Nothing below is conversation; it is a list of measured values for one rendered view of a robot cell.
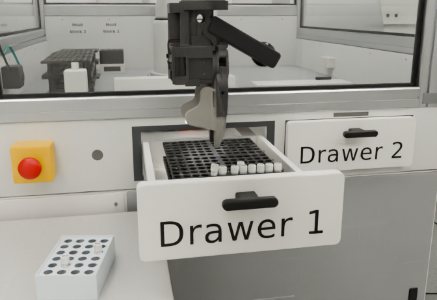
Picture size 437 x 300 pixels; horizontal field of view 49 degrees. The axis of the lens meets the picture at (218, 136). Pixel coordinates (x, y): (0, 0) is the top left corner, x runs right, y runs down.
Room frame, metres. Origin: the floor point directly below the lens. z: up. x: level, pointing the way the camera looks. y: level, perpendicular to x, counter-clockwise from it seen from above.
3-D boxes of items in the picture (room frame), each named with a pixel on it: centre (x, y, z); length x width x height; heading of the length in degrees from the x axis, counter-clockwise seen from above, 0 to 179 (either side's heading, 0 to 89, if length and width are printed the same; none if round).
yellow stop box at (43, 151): (0.86, 0.35, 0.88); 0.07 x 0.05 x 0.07; 101
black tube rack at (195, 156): (0.82, 0.00, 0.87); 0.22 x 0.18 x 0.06; 11
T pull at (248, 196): (0.60, -0.04, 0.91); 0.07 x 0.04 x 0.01; 101
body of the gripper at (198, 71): (0.71, 0.03, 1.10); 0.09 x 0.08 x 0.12; 101
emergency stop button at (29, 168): (0.83, 0.34, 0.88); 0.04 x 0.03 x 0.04; 101
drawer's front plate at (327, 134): (1.00, -0.28, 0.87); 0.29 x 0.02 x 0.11; 101
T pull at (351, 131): (0.97, -0.29, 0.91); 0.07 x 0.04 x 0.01; 101
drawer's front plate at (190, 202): (0.63, -0.03, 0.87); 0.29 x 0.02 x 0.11; 101
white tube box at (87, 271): (0.65, 0.21, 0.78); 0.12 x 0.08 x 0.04; 0
